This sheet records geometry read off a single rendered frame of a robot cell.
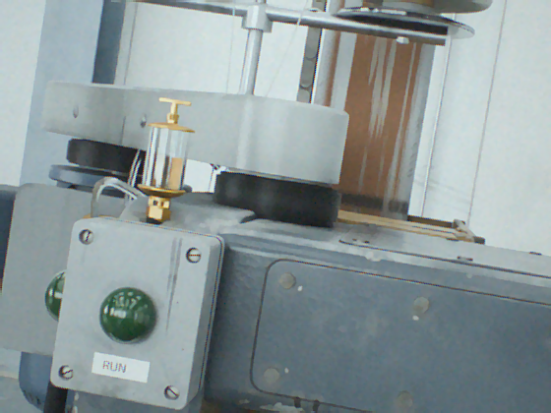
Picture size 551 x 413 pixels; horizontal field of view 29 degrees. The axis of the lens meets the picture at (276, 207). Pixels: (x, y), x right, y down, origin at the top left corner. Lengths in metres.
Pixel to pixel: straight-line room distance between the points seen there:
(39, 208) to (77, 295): 0.47
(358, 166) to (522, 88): 4.74
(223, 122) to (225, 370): 0.21
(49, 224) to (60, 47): 4.62
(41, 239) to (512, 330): 0.56
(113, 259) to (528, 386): 0.24
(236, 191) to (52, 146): 4.92
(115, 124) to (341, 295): 0.38
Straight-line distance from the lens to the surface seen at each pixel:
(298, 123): 0.71
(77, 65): 5.60
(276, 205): 0.70
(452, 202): 5.76
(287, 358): 0.60
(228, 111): 0.74
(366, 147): 1.08
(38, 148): 5.64
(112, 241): 0.56
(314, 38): 1.15
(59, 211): 1.03
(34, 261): 1.04
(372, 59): 1.09
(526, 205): 5.79
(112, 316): 0.55
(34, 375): 1.10
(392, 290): 0.59
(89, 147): 1.07
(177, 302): 0.55
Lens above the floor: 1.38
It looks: 3 degrees down
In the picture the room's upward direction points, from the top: 9 degrees clockwise
